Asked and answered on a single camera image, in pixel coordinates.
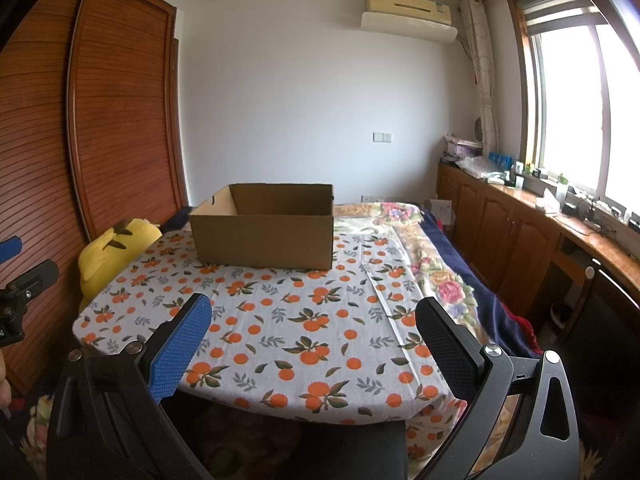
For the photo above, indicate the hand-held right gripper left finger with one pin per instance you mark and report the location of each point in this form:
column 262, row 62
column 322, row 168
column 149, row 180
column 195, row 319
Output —
column 180, row 350

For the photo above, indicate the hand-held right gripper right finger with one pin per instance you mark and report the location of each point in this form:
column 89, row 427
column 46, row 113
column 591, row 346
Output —
column 445, row 350

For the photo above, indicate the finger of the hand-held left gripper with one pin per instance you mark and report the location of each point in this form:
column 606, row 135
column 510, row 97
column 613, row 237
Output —
column 9, row 250
column 30, row 282

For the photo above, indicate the brown cardboard box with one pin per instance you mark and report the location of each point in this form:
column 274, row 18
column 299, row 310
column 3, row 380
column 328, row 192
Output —
column 260, row 242

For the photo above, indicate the person's left hand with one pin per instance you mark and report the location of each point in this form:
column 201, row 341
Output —
column 3, row 380

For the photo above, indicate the floral blanket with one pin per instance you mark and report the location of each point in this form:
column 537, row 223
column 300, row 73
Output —
column 440, row 270

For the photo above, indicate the yellow plush toy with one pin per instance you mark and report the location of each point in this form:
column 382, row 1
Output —
column 110, row 255

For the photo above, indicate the orange fruit print tablecloth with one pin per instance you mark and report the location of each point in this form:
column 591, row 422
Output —
column 280, row 310

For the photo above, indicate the white waste bin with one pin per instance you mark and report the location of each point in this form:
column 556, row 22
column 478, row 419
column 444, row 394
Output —
column 561, row 321

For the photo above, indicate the wooden cabinet counter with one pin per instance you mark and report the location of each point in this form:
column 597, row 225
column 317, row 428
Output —
column 500, row 230

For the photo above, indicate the white paper bag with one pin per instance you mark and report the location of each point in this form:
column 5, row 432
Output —
column 441, row 212

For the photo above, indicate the brown wooden slatted wardrobe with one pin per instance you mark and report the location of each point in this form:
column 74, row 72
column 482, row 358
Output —
column 100, row 135

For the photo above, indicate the black chair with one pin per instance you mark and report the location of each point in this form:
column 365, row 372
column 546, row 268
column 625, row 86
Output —
column 615, row 340

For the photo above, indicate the white tissue pack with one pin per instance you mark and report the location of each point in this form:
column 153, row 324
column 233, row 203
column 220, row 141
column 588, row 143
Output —
column 548, row 200

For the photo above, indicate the clear plastic bag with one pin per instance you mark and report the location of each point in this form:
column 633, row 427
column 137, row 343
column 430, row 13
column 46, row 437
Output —
column 480, row 167

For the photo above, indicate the row of blue bottles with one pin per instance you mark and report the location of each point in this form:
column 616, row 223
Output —
column 501, row 160

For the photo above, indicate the stack of small boxes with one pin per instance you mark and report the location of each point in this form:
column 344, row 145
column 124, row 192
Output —
column 462, row 147

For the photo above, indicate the round dark fan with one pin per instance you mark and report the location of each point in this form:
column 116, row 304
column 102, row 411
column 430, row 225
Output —
column 478, row 130

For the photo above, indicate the wooden framed window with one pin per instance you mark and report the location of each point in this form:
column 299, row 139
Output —
column 575, row 110

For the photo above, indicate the cream patterned curtain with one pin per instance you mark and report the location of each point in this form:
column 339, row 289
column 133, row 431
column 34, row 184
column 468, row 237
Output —
column 482, row 70

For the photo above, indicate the wall power sockets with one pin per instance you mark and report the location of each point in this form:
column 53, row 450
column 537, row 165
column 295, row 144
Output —
column 380, row 198

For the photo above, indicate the white wall switch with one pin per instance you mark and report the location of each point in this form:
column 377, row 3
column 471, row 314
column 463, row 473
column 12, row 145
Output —
column 382, row 136

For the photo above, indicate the white wall air conditioner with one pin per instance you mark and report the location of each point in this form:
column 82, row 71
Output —
column 407, row 15

